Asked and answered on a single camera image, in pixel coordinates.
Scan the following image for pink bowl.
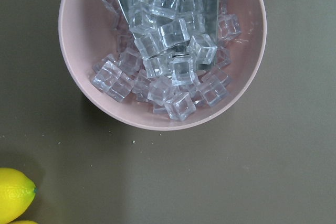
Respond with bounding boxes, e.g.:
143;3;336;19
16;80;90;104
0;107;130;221
58;0;267;131

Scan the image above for yellow lemon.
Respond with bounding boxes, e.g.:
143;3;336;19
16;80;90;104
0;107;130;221
1;167;37;223
8;220;38;224

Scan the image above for metal ice scoop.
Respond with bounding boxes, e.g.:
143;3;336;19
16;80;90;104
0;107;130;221
118;0;218;70

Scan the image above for clear plastic ice cube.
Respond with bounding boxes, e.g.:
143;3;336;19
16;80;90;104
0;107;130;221
159;18;190;48
164;92;196;121
91;60;122;92
170;57;195;86
218;14;242;40
186;34;217;65
150;0;180;19

